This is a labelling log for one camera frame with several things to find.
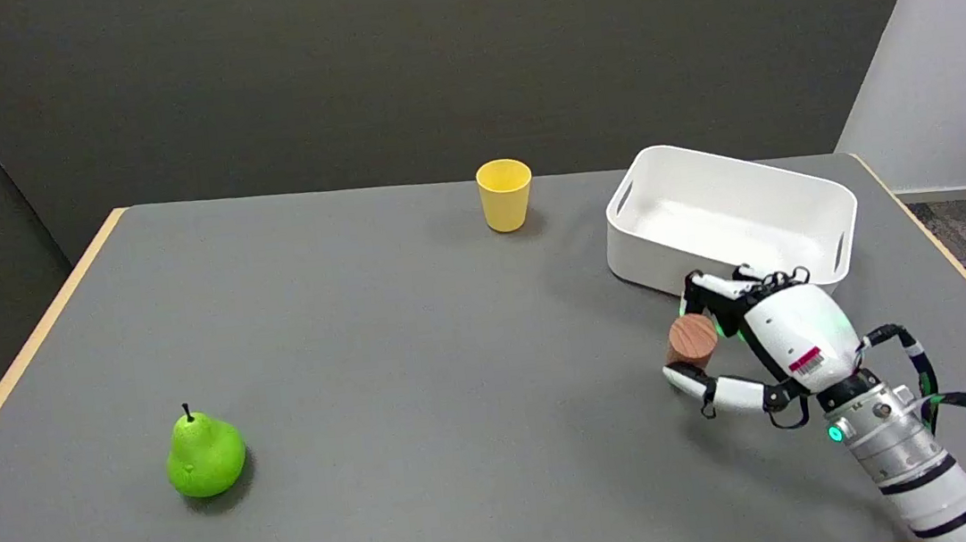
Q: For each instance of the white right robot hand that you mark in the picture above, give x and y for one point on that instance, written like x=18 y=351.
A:
x=800 y=336

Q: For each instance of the brown wooden cylinder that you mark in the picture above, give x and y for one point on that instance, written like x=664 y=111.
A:
x=691 y=341

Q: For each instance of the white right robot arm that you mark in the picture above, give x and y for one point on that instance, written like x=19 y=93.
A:
x=911 y=459

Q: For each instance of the white plastic box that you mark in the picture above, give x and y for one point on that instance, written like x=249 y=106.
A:
x=728 y=214

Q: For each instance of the yellow plastic cup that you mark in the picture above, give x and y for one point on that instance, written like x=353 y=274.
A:
x=505 y=194

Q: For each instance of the green pear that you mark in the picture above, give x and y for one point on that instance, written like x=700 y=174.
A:
x=204 y=456

